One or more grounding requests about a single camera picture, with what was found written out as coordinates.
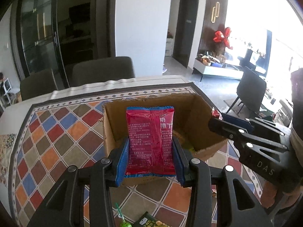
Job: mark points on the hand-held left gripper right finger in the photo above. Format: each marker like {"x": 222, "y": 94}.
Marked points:
{"x": 178, "y": 160}

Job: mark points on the green snack packet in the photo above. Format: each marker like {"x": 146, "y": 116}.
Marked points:
{"x": 123, "y": 220}
{"x": 149, "y": 221}

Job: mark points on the person's right forearm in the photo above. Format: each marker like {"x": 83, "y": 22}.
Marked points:
{"x": 272, "y": 194}

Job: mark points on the dark grey upholstered chair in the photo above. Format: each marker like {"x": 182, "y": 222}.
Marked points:
{"x": 37, "y": 85}
{"x": 101, "y": 71}

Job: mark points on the brown cardboard box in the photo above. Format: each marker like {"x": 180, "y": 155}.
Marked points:
{"x": 194, "y": 113}

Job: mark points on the white table cover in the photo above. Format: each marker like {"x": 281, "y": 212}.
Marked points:
{"x": 94, "y": 88}

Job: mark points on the magenta snack packet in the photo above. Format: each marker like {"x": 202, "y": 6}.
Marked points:
{"x": 151, "y": 141}

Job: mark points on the small red candy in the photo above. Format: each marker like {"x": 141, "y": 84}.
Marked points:
{"x": 216, "y": 114}

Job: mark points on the white shelf unit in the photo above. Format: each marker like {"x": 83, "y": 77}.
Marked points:
{"x": 169, "y": 45}

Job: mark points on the white low cabinet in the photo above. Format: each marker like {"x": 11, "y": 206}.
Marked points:
{"x": 217, "y": 69}

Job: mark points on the red flower decoration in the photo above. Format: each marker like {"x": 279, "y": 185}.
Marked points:
{"x": 222, "y": 36}

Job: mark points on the black dining chair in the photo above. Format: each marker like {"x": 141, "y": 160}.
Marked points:
{"x": 251, "y": 87}

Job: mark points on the pile of household clutter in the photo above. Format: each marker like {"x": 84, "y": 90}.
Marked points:
{"x": 210, "y": 59}

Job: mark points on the white plastic stool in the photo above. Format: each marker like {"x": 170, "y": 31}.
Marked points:
{"x": 7, "y": 85}

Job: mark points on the colourful checkered tablecloth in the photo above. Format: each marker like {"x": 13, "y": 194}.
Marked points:
{"x": 61, "y": 132}

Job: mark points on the dark interior door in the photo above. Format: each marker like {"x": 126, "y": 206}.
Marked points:
{"x": 185, "y": 28}

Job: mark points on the gold wall ornament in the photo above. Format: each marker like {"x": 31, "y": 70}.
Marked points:
{"x": 215, "y": 13}

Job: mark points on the black framed glass sliding door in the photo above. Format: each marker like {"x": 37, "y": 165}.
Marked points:
{"x": 47, "y": 28}

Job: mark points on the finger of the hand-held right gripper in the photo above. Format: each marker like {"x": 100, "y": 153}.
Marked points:
{"x": 227, "y": 130}
{"x": 236, "y": 121}

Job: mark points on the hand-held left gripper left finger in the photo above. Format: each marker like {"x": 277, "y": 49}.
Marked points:
{"x": 122, "y": 160}

